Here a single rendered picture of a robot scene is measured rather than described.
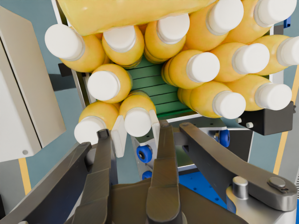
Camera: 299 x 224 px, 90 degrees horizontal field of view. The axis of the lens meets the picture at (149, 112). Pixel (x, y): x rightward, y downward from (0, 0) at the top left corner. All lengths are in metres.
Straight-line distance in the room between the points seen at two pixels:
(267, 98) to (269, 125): 0.15
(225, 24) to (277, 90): 0.12
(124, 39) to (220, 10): 0.13
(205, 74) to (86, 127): 0.18
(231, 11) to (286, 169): 2.07
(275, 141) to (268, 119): 1.56
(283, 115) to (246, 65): 0.21
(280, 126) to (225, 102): 0.22
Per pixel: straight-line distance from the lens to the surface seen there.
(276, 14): 0.28
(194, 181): 0.37
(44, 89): 0.31
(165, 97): 0.40
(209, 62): 0.22
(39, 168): 1.78
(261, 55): 0.26
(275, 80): 0.60
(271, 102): 0.28
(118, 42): 0.21
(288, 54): 0.30
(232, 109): 0.25
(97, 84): 0.21
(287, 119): 0.45
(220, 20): 0.24
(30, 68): 0.30
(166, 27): 0.21
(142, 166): 0.44
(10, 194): 2.08
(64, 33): 0.23
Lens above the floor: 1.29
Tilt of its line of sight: 76 degrees down
